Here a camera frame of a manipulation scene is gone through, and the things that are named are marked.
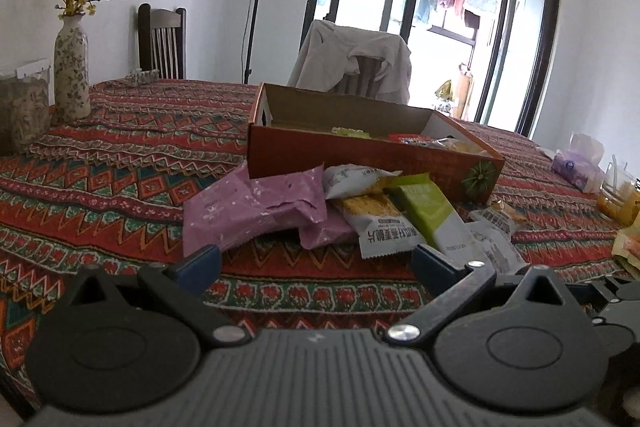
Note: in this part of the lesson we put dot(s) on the purple tissue pack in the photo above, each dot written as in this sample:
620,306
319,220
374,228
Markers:
575,169

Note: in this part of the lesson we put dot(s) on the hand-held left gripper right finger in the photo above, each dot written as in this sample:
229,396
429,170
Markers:
435,264

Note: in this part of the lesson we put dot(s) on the jacket-draped wooden chair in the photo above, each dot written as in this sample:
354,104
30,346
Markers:
365,79

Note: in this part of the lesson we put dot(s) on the small floral box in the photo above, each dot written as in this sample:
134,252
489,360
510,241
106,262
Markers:
145,78

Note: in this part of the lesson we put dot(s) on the black sliding door frame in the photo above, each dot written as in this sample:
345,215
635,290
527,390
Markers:
551,17

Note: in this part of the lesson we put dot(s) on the tall tan cylinder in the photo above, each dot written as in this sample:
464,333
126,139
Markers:
462,94

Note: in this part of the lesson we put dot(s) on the pink snack packet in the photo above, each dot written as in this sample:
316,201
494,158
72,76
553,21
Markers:
240,212
325,229

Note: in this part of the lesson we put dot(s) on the orange cardboard box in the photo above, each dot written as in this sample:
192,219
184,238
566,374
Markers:
325,162

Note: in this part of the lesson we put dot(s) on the yellow green snack packet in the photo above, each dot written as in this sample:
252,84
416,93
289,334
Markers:
350,132

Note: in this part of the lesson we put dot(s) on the beige jacket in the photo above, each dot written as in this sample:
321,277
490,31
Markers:
330,57

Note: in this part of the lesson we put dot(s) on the glass storage jar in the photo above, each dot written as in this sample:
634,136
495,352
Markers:
25,112

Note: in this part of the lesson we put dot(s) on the yellow green bag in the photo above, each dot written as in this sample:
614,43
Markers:
444,94

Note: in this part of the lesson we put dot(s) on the white yellow crisps packet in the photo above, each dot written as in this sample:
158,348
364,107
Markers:
385,234

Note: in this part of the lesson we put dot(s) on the green white snack packet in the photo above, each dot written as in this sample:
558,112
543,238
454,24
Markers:
435,217

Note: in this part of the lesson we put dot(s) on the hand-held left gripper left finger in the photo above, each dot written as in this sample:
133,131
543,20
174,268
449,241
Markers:
200,267

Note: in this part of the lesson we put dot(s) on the floral ceramic vase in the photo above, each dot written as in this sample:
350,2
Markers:
72,72

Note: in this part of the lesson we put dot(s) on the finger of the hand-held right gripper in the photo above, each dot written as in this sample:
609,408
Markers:
611,289
617,332

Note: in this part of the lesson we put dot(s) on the glass cup with yellow drink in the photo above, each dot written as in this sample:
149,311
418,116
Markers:
620,207

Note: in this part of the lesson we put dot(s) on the small white crisps packet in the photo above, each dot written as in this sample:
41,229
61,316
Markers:
500,217

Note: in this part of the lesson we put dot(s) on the yellow paper packet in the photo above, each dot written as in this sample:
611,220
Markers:
630,249

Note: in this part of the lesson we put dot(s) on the dark wooden chair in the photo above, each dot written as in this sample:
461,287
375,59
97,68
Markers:
145,42

